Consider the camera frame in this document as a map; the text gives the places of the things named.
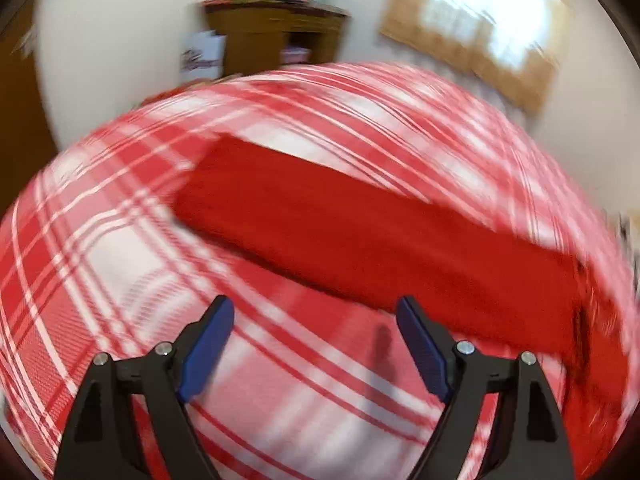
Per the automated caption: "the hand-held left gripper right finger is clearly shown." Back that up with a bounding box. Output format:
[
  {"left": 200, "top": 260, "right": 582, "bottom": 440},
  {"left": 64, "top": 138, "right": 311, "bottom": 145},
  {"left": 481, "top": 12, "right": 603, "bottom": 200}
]
[{"left": 395, "top": 295, "right": 576, "bottom": 480}]

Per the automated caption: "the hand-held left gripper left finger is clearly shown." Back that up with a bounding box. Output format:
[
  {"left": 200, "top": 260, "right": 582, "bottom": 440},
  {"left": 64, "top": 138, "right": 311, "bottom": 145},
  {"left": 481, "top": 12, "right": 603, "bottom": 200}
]
[{"left": 54, "top": 295, "right": 236, "bottom": 480}]

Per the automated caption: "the beige patterned curtain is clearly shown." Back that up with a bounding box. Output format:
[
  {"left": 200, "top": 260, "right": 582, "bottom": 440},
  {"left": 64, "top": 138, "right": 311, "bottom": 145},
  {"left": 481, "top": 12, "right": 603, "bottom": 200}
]
[{"left": 378, "top": 0, "right": 573, "bottom": 115}]

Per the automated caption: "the wooden desk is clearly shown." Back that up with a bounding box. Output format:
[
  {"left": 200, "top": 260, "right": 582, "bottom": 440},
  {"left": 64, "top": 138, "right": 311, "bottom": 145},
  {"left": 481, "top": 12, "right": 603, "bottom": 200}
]
[{"left": 202, "top": 0, "right": 349, "bottom": 80}]

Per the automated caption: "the white paper bag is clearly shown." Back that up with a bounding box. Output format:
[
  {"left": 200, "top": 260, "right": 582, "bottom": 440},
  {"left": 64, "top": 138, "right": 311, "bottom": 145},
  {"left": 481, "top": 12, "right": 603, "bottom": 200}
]
[{"left": 178, "top": 30, "right": 226, "bottom": 82}]

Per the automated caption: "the red white plaid blanket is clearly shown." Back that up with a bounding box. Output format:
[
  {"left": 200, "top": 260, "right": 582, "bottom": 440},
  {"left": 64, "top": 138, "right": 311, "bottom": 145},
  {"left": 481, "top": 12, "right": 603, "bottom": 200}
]
[{"left": 0, "top": 61, "right": 640, "bottom": 480}]

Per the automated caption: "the brown wooden door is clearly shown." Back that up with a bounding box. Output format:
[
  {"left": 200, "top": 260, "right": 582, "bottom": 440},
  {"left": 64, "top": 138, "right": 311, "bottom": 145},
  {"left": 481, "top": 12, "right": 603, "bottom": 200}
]
[{"left": 0, "top": 0, "right": 60, "bottom": 216}]

